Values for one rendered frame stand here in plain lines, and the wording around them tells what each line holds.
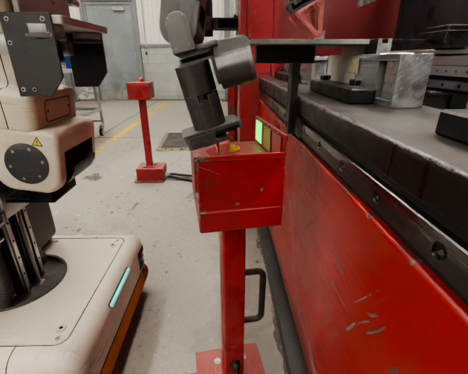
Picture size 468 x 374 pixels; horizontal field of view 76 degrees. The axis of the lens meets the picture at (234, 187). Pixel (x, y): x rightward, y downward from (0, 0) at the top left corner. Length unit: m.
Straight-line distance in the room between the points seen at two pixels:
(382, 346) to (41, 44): 0.79
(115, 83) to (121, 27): 1.28
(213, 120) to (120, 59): 7.80
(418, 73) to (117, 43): 7.88
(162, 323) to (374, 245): 1.03
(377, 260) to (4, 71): 0.85
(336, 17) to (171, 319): 1.58
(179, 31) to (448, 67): 0.70
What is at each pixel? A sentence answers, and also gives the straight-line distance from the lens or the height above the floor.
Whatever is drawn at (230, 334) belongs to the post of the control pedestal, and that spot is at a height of 0.31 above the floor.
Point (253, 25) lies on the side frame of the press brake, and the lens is 1.68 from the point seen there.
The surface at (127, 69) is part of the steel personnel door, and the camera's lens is 8.25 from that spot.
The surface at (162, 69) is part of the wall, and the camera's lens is 8.08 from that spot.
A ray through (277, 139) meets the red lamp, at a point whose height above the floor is 0.82.
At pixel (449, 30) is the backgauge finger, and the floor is 1.02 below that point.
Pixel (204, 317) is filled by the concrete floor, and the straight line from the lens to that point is 1.32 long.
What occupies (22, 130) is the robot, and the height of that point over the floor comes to 0.81.
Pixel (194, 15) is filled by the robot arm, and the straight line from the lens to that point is 0.51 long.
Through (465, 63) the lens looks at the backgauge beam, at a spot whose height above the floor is 0.95.
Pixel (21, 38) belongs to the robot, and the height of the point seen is 1.00.
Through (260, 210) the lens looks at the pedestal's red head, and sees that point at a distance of 0.56.
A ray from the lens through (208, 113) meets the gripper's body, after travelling 0.51.
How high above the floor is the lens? 0.96
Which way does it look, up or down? 23 degrees down
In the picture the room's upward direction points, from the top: straight up
